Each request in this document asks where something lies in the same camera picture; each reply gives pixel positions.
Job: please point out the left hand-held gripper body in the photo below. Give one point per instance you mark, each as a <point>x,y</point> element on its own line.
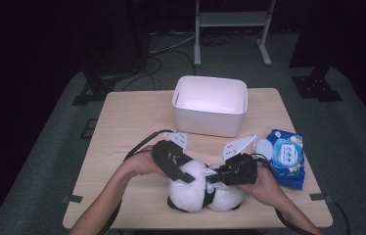
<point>166,155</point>

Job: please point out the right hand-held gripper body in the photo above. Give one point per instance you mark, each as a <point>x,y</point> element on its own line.
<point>239,169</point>

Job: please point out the white wet wipe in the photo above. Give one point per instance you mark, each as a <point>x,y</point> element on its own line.
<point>211,170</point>

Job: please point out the panda plush toy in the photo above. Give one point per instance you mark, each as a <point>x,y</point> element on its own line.
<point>189,196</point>

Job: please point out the white plastic bin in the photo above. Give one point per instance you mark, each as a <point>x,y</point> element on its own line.
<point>208,120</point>

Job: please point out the blue wet wipes pack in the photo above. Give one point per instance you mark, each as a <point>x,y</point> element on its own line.
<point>288,179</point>

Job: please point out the person's left hand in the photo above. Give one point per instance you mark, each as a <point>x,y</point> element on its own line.
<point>142,163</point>

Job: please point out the person's right hand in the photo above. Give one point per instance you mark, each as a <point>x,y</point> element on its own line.
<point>264,186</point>

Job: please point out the black stand base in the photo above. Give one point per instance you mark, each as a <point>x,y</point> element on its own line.
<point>96,89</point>

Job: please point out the white metal stand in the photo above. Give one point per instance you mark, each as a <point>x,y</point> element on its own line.
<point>233,19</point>

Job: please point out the black stand with base plate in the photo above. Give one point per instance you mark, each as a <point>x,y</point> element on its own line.
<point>316,88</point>

